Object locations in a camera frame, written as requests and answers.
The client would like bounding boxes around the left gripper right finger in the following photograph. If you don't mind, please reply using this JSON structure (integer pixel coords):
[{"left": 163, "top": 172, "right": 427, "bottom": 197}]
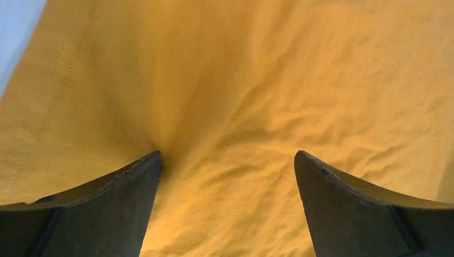
[{"left": 294, "top": 150, "right": 453, "bottom": 256}]

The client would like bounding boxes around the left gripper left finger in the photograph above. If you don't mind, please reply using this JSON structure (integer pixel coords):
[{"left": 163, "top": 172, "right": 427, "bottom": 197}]
[{"left": 1, "top": 151, "right": 162, "bottom": 256}]

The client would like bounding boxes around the yellow t shirt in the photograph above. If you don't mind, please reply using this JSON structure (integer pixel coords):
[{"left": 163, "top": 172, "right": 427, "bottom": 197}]
[{"left": 1, "top": 1, "right": 453, "bottom": 256}]

